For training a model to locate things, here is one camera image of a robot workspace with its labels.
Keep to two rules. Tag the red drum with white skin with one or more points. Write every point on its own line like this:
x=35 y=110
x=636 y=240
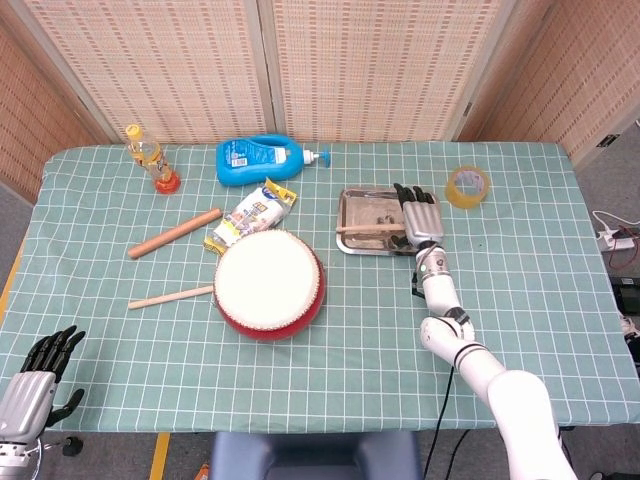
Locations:
x=265 y=280

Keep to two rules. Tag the white and yellow snack packet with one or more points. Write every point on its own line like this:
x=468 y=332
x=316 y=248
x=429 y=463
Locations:
x=255 y=210

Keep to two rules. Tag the black caster wheel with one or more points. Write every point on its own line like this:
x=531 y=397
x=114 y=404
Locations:
x=73 y=445

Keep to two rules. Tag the thick wooden rolling pin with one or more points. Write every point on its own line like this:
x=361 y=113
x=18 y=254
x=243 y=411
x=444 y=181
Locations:
x=175 y=233

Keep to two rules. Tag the blue pump lotion bottle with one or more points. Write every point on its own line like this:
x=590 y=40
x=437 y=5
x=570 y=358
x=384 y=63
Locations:
x=255 y=160

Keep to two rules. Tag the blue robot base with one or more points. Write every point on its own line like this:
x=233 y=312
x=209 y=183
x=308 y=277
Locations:
x=315 y=455

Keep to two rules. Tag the right silver and black robot hand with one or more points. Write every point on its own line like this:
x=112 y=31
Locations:
x=424 y=220

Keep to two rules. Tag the orange drink plastic bottle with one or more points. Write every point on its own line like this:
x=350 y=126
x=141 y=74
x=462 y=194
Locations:
x=150 y=157

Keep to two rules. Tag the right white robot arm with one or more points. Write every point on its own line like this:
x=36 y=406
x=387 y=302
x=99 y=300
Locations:
x=520 y=400

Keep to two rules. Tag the square steel tray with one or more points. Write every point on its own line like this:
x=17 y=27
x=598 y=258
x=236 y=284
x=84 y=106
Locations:
x=370 y=207

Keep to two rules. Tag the yellow packing tape roll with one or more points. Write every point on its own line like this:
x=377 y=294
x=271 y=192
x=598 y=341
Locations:
x=457 y=195

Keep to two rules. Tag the bamboo folding screen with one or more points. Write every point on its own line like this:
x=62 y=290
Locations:
x=165 y=65

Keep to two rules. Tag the left silver and black robot hand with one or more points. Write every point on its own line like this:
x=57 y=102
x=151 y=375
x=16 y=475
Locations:
x=27 y=402

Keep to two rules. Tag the black box on floor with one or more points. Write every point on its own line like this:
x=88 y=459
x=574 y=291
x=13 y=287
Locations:
x=627 y=295

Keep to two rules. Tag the green checked tablecloth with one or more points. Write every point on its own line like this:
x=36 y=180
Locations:
x=325 y=380

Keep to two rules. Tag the thin wooden drumstick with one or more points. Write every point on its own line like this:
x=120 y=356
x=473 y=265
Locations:
x=370 y=228
x=165 y=298

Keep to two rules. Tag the white power strip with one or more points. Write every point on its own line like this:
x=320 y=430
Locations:
x=616 y=241

